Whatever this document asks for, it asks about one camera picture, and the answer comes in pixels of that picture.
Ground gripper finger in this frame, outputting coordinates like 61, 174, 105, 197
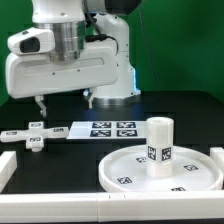
35, 96, 47, 118
83, 87, 97, 108

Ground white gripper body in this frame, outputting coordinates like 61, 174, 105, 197
6, 44, 118, 98

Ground white cross-shaped table base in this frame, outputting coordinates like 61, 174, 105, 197
0, 121, 69, 152

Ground white round table top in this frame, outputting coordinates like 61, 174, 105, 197
98, 145, 224, 192

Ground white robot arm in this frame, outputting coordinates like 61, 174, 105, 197
5, 0, 142, 114

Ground white marker sheet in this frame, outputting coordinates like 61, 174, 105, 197
68, 121, 146, 140

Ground white left barrier block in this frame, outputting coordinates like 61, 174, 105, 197
0, 151, 17, 193

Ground white barrier block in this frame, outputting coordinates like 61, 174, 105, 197
210, 147, 224, 174
0, 151, 17, 193

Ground white right barrier block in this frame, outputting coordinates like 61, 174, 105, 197
210, 147, 224, 174

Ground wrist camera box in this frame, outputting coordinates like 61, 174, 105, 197
7, 27, 55, 55

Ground white front barrier rail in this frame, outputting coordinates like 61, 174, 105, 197
0, 190, 224, 223

